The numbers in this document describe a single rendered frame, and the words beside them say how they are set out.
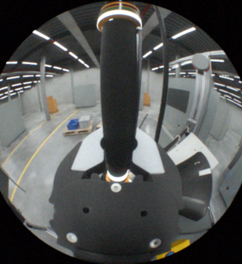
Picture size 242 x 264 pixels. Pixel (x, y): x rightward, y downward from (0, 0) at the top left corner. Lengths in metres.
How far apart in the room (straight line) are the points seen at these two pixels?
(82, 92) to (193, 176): 7.57
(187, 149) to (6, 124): 6.63
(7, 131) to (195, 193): 6.46
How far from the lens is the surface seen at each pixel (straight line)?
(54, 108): 8.31
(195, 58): 0.82
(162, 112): 0.15
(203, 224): 1.01
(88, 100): 7.46
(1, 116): 6.25
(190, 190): 0.21
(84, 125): 3.23
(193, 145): 0.53
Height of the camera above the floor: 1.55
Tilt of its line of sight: 30 degrees down
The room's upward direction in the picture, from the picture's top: 1 degrees clockwise
